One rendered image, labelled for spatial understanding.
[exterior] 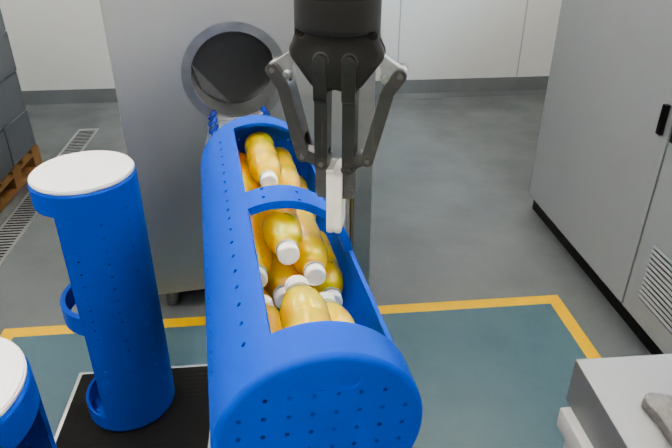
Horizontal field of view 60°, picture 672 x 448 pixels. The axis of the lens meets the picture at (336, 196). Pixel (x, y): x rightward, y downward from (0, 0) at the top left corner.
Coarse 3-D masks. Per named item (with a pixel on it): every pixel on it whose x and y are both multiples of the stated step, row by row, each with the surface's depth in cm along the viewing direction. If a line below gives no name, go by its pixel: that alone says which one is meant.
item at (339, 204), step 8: (336, 168) 56; (336, 176) 56; (336, 184) 56; (336, 192) 57; (336, 200) 57; (344, 200) 59; (336, 208) 57; (344, 208) 60; (336, 216) 58; (344, 216) 61; (336, 224) 58; (336, 232) 59
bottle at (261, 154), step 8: (248, 136) 143; (256, 136) 141; (264, 136) 141; (248, 144) 140; (256, 144) 137; (264, 144) 137; (272, 144) 140; (248, 152) 137; (256, 152) 133; (264, 152) 132; (272, 152) 134; (248, 160) 135; (256, 160) 131; (264, 160) 130; (272, 160) 131; (256, 168) 130; (264, 168) 129; (272, 168) 129; (280, 168) 132; (256, 176) 130
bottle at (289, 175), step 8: (280, 152) 146; (288, 152) 149; (280, 160) 142; (288, 160) 143; (288, 168) 138; (280, 176) 136; (288, 176) 135; (296, 176) 137; (280, 184) 135; (288, 184) 135; (296, 184) 136
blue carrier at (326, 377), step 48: (240, 144) 147; (288, 144) 150; (240, 192) 111; (288, 192) 109; (240, 240) 97; (336, 240) 124; (240, 288) 86; (240, 336) 78; (288, 336) 74; (336, 336) 74; (384, 336) 79; (240, 384) 71; (288, 384) 71; (336, 384) 73; (384, 384) 75; (240, 432) 73; (288, 432) 75; (336, 432) 77; (384, 432) 79
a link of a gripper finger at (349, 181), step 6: (360, 150) 56; (360, 156) 55; (360, 162) 56; (354, 168) 56; (354, 174) 56; (348, 180) 57; (354, 180) 57; (348, 186) 57; (354, 186) 57; (342, 192) 57; (348, 192) 57; (354, 192) 57; (342, 198) 58; (348, 198) 58
